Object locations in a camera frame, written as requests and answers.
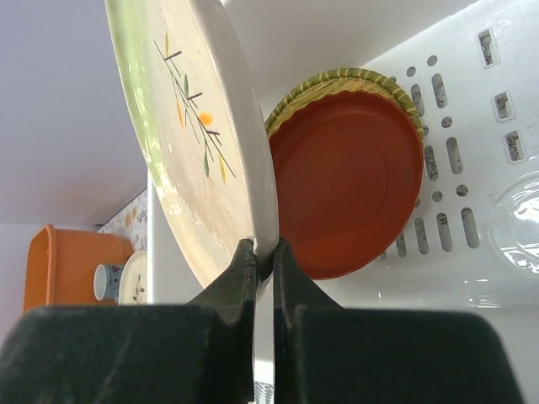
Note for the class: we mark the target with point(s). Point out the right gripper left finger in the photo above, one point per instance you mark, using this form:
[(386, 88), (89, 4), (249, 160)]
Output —
[(197, 352)]

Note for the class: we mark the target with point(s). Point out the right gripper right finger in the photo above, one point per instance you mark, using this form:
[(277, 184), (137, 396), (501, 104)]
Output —
[(325, 353)]

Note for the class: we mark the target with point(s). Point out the red scalloped plastic plate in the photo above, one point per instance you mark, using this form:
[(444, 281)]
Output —
[(348, 170)]

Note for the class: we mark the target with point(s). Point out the cream plate with leaf sprig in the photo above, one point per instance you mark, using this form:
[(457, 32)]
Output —
[(197, 118)]

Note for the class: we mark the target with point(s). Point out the orange plastic bin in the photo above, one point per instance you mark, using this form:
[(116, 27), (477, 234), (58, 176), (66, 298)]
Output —
[(61, 265)]

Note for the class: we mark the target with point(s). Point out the cream and blue leaf plate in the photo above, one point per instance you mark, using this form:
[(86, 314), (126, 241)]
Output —
[(133, 281)]

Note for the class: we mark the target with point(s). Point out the grey ceramic cup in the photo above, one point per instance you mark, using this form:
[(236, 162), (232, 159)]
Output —
[(106, 282)]

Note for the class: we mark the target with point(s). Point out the floral patterned table mat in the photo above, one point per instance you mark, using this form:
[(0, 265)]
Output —
[(131, 223)]

